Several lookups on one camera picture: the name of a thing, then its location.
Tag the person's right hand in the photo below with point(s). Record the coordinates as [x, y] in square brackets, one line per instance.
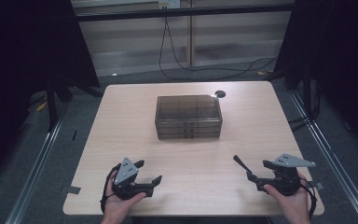
[295, 205]

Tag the black metal stand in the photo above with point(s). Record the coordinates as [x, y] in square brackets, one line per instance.
[307, 93]
[52, 105]

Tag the black horizontal bar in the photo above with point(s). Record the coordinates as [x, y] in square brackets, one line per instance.
[183, 11]

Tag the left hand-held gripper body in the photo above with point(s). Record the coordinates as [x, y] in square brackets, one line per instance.
[126, 169]

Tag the yellow tape piece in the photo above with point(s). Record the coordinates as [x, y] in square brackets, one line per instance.
[262, 73]
[41, 106]

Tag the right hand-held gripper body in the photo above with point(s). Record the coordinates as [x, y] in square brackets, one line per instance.
[287, 180]

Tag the black round table grommet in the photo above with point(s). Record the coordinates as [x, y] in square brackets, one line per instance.
[220, 93]

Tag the grey tape piece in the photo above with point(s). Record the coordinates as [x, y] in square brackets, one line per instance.
[319, 185]
[73, 189]

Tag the wooden vertical post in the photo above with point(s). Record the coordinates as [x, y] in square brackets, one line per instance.
[191, 40]

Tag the person's left hand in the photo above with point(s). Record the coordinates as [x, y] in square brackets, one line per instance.
[118, 208]

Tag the white wall outlet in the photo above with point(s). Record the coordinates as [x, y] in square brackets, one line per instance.
[169, 3]

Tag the metal floor rail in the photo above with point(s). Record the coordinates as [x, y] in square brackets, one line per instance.
[34, 180]
[332, 161]

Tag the black tape strip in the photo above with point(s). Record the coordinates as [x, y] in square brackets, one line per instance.
[74, 135]

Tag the translucent brown plastic drawer cabinet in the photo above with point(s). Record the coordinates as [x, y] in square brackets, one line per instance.
[188, 107]

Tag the black curtain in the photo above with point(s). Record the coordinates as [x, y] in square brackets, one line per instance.
[338, 46]
[28, 46]

